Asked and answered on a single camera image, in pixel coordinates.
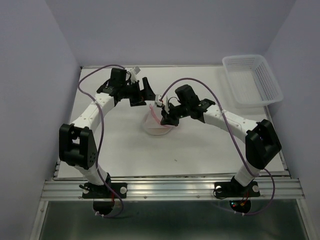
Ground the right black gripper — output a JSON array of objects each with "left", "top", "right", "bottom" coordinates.
[{"left": 159, "top": 102, "right": 189, "bottom": 127}]

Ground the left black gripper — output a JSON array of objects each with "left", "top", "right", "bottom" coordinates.
[{"left": 120, "top": 76, "right": 156, "bottom": 107}]

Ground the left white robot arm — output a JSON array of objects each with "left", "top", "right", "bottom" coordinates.
[{"left": 58, "top": 66, "right": 156, "bottom": 197}]

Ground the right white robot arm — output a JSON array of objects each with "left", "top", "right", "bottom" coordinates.
[{"left": 155, "top": 84, "right": 282, "bottom": 195}]

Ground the white plastic basket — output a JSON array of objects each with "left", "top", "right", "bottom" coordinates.
[{"left": 222, "top": 54, "right": 284, "bottom": 108}]

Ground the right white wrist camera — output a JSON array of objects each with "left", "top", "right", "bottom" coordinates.
[{"left": 154, "top": 94, "right": 169, "bottom": 112}]

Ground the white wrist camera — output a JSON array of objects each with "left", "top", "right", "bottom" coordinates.
[
  {"left": 154, "top": 94, "right": 169, "bottom": 112},
  {"left": 127, "top": 66, "right": 141, "bottom": 83}
]

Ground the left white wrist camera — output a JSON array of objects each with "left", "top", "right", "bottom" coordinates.
[{"left": 127, "top": 66, "right": 141, "bottom": 83}]

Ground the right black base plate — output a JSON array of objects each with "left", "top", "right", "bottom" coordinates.
[{"left": 213, "top": 181, "right": 261, "bottom": 199}]

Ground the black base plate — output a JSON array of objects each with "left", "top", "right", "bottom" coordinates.
[
  {"left": 213, "top": 181, "right": 261, "bottom": 199},
  {"left": 79, "top": 182, "right": 128, "bottom": 199}
]

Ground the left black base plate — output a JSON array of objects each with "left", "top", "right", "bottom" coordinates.
[{"left": 79, "top": 182, "right": 128, "bottom": 199}]

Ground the aluminium mounting rail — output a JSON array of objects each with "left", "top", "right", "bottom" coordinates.
[{"left": 40, "top": 173, "right": 305, "bottom": 202}]

